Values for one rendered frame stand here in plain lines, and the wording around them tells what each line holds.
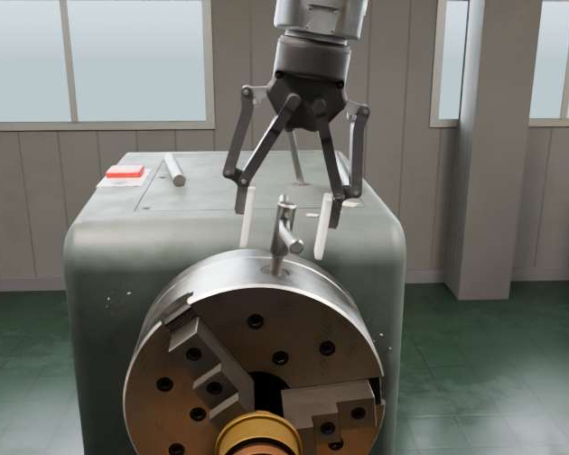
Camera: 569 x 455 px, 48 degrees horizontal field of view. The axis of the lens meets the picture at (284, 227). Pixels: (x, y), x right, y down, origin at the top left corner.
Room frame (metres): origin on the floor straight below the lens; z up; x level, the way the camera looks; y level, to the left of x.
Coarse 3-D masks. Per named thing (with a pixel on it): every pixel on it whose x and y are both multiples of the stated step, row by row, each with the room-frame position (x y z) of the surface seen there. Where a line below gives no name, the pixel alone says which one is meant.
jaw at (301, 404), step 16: (336, 384) 0.66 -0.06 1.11; (352, 384) 0.66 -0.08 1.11; (368, 384) 0.65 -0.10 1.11; (288, 400) 0.63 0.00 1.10; (304, 400) 0.63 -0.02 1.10; (320, 400) 0.63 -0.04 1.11; (336, 400) 0.63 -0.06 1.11; (352, 400) 0.62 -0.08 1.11; (368, 400) 0.62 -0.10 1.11; (288, 416) 0.60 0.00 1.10; (304, 416) 0.60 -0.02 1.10; (320, 416) 0.60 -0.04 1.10; (336, 416) 0.60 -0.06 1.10; (352, 416) 0.63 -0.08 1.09; (368, 416) 0.63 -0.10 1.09; (304, 432) 0.58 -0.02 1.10; (320, 432) 0.60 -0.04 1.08; (336, 432) 0.60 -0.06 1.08; (304, 448) 0.58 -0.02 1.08
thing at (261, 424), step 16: (240, 416) 0.57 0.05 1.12; (256, 416) 0.57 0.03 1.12; (272, 416) 0.57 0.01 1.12; (224, 432) 0.57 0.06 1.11; (240, 432) 0.55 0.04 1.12; (256, 432) 0.55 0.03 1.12; (272, 432) 0.55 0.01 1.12; (288, 432) 0.57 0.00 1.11; (224, 448) 0.55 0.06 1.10; (240, 448) 0.54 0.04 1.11; (256, 448) 0.53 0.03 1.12; (272, 448) 0.53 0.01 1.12; (288, 448) 0.54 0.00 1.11
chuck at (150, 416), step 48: (192, 288) 0.69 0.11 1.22; (240, 288) 0.65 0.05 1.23; (288, 288) 0.66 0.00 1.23; (336, 288) 0.74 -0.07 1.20; (144, 336) 0.66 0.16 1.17; (240, 336) 0.65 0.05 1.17; (288, 336) 0.66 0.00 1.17; (336, 336) 0.66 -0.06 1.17; (144, 384) 0.65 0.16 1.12; (192, 384) 0.65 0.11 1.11; (288, 384) 0.66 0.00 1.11; (144, 432) 0.65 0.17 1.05; (192, 432) 0.65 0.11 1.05
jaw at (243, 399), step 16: (176, 320) 0.65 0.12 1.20; (192, 320) 0.65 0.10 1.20; (176, 336) 0.64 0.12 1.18; (192, 336) 0.61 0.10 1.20; (208, 336) 0.63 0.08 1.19; (176, 352) 0.61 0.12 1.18; (192, 352) 0.62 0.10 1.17; (208, 352) 0.61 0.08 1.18; (224, 352) 0.64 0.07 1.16; (192, 368) 0.61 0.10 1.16; (208, 368) 0.61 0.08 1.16; (224, 368) 0.61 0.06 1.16; (240, 368) 0.65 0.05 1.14; (208, 384) 0.59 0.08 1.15; (224, 384) 0.59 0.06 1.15; (240, 384) 0.61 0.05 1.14; (208, 400) 0.59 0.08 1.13; (224, 400) 0.59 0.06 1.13; (240, 400) 0.58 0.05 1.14; (224, 416) 0.57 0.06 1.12
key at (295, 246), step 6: (282, 198) 0.78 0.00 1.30; (288, 198) 0.80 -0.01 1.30; (282, 222) 0.68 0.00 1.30; (288, 222) 0.68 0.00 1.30; (282, 228) 0.64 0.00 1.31; (288, 228) 0.65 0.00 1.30; (282, 234) 0.59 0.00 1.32; (288, 234) 0.54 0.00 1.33; (288, 240) 0.49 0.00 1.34; (294, 240) 0.47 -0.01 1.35; (300, 240) 0.47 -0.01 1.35; (288, 246) 0.48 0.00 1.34; (294, 246) 0.47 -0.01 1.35; (300, 246) 0.47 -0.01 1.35; (294, 252) 0.47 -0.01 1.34; (300, 252) 0.47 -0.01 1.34
